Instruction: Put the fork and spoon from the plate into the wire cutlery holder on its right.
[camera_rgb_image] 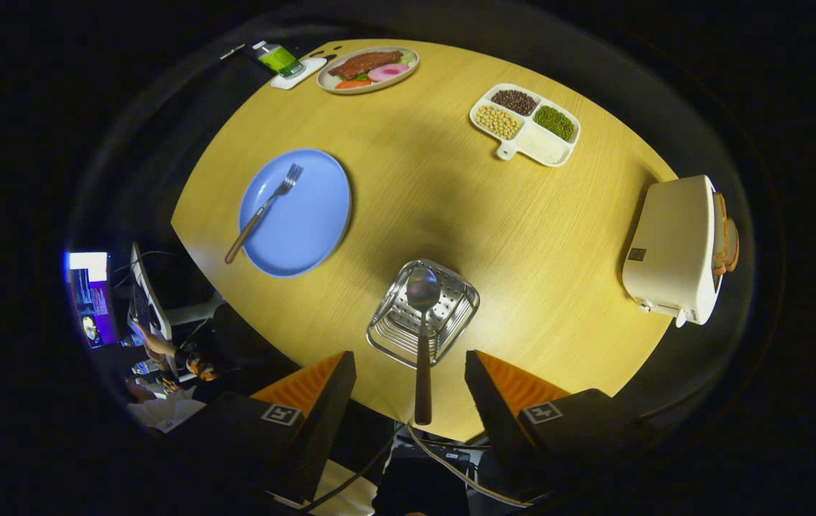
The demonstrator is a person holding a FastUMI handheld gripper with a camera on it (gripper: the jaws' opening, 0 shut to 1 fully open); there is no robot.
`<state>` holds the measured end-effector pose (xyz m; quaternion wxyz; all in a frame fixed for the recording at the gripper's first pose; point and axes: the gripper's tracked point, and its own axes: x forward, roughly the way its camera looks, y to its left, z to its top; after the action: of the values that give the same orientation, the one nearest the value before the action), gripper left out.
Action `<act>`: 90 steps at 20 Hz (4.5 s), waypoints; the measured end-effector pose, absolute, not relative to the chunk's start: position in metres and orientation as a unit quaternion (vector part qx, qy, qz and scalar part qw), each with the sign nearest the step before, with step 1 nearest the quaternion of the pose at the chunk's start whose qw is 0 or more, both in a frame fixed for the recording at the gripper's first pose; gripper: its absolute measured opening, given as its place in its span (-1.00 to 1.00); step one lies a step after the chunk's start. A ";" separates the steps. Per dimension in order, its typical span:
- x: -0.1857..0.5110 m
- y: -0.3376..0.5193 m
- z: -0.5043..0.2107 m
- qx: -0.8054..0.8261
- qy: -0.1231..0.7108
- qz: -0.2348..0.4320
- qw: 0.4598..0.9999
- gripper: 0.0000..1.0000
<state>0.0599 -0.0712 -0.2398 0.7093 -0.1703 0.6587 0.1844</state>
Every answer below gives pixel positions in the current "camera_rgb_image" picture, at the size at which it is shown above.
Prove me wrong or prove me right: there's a white square coaster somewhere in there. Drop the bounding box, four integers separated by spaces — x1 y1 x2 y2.
270 57 327 90

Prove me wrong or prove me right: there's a toast slice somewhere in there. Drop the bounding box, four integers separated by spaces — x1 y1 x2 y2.
724 217 740 273
713 192 729 277

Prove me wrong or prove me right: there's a black box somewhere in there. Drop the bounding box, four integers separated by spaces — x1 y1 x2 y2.
372 448 473 516

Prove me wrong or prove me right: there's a brown meat piece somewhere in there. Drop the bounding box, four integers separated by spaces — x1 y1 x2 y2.
329 50 403 81

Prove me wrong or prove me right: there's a black cable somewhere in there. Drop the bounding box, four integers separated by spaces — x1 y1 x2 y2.
300 423 401 513

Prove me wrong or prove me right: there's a perforated metal basket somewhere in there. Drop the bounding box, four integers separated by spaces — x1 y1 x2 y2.
366 259 481 369

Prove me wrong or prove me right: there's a white cable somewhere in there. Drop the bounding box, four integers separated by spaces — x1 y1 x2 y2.
406 424 530 508

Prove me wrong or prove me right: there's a white oval plate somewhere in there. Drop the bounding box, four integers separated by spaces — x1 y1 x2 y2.
317 47 420 95

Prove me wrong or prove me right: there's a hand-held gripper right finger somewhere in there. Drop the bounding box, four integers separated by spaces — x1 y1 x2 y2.
465 350 666 502

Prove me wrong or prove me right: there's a green drink bottle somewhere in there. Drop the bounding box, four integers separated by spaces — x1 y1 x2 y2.
251 41 304 78

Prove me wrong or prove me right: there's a lit computer monitor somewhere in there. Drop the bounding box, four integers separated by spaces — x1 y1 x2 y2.
66 251 120 350

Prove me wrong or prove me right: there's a white toaster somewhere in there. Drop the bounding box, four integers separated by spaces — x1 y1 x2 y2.
621 175 727 328

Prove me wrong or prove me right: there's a white monitor on stand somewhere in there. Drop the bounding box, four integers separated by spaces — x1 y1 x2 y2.
128 242 226 341

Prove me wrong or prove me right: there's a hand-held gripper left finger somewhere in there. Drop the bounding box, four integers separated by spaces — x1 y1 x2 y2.
157 350 357 505

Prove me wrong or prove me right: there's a white divided dish with beans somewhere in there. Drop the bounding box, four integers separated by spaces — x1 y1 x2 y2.
469 83 582 168

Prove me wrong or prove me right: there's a brown-handled metal fork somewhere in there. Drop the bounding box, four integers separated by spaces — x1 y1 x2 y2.
225 163 304 264

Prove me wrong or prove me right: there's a white printed cloth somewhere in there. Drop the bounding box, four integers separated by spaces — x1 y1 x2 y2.
128 398 208 434

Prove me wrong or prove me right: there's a pink ham slice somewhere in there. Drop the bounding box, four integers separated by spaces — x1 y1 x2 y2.
368 63 411 83

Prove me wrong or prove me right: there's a blue plate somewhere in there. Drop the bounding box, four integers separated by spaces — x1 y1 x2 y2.
239 148 352 278

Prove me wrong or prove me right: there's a brown-handled metal spoon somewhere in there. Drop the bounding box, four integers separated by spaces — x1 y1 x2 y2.
406 266 443 426

